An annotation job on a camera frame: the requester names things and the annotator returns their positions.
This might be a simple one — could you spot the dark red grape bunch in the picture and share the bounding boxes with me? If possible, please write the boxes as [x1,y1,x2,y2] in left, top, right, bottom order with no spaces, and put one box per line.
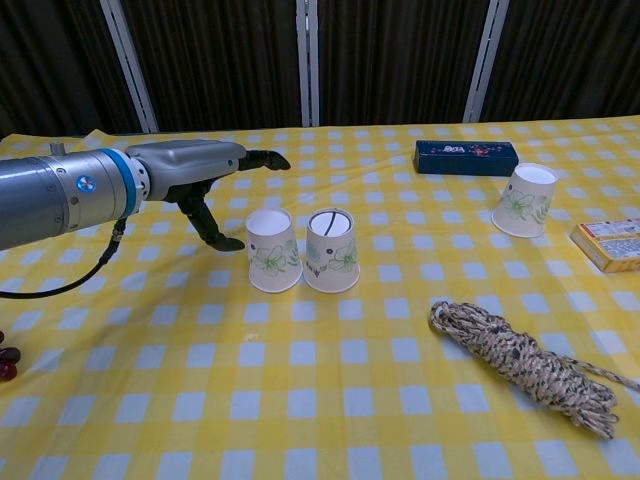
[0,328,23,383]

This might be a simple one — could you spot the middle floral paper cup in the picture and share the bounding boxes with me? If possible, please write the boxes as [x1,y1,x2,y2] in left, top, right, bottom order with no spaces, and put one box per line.
[303,207,362,294]

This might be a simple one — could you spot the white partition frame post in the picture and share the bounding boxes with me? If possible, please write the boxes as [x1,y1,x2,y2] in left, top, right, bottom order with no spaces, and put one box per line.
[99,0,161,134]
[462,0,511,123]
[295,0,322,128]

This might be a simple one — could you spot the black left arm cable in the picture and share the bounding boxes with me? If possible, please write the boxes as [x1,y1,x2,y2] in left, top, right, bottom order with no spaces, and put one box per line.
[0,218,129,300]

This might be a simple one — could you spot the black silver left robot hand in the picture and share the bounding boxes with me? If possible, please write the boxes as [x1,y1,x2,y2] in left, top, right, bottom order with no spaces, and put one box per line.
[125,139,293,253]

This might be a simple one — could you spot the yellow printed carton box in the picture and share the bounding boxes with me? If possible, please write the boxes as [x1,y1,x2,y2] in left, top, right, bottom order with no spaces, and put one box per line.
[570,217,640,274]

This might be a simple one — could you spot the dark blue long box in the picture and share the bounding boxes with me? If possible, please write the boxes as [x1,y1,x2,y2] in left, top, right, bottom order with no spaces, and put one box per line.
[413,139,519,177]

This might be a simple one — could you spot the beige brown rope bundle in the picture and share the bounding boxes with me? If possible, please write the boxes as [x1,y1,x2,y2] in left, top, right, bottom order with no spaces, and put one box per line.
[428,300,640,441]

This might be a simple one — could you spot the white floral paper cup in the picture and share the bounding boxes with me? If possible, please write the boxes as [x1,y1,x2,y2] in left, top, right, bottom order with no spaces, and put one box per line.
[245,208,304,294]
[491,162,559,239]

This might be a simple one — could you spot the yellow white checkered tablecloth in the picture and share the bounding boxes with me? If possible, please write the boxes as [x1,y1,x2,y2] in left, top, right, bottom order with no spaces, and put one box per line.
[0,115,640,480]

